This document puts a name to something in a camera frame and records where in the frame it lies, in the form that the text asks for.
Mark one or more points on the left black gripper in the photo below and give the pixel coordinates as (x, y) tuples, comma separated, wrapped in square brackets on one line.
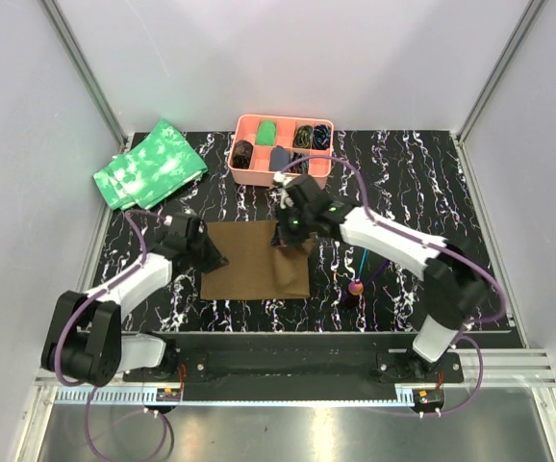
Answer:
[(217, 261)]

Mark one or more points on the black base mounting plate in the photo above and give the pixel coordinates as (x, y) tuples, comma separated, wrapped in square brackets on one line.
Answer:
[(257, 367)]

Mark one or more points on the green rolled cloth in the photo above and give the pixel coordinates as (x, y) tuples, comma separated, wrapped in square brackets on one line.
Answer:
[(266, 133)]

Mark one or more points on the blue grey rolled cloth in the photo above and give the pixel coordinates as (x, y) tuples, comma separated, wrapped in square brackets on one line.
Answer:
[(280, 157)]

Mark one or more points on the black blue rolled cloth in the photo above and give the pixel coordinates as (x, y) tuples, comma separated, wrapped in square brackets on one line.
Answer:
[(322, 136)]

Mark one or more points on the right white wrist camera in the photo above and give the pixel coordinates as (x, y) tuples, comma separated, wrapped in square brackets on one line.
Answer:
[(280, 182)]

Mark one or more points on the black multicolour rolled cloth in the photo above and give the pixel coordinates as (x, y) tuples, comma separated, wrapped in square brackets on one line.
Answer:
[(303, 137)]

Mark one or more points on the pink compartment tray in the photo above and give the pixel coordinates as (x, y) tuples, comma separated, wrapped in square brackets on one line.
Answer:
[(259, 175)]

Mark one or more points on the green white patterned cloth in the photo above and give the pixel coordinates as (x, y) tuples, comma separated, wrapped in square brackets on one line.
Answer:
[(161, 164)]

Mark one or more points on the black marble pattern mat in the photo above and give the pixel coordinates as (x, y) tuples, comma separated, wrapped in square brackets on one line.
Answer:
[(412, 177)]

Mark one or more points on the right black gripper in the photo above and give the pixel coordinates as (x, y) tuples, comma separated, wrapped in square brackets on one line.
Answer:
[(289, 238)]

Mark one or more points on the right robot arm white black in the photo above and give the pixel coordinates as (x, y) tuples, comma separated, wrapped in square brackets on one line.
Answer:
[(452, 289)]

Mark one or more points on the black patterned rolled cloth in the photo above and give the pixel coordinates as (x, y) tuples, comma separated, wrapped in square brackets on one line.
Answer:
[(301, 167)]

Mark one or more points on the dark brown rolled cloth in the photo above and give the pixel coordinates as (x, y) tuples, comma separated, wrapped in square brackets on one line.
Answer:
[(242, 154)]

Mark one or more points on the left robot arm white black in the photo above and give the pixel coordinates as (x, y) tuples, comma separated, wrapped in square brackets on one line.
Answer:
[(85, 344)]

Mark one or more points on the brown cloth napkin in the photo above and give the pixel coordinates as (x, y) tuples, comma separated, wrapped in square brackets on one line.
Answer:
[(256, 269)]

